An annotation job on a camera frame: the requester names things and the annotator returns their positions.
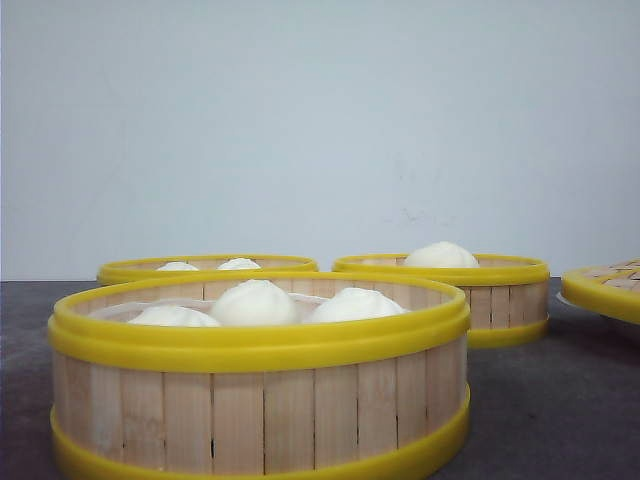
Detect left white bun back basket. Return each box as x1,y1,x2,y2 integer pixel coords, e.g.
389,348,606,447
157,261,199,271

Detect white plate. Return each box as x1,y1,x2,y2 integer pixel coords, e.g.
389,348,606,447
556,292,570,305

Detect right white bun back basket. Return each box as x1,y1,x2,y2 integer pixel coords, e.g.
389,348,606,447
216,257,261,271

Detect white bun basket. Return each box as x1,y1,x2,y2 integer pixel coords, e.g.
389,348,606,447
210,280,300,327
216,257,261,271
128,305,221,327
404,241,479,268
306,287,407,324
157,261,199,271

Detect left white bun front basket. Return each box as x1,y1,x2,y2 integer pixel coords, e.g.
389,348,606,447
128,305,221,327

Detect right white bun front basket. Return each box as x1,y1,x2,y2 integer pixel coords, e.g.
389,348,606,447
306,287,407,324

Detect bamboo steamer basket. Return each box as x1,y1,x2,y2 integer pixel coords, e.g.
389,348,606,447
97,253,319,286
333,254,550,349
48,272,470,479

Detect middle white bun front basket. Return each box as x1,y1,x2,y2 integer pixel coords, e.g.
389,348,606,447
210,280,300,327

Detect woven bamboo steamer lid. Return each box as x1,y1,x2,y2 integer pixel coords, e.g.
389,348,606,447
561,258,639,325

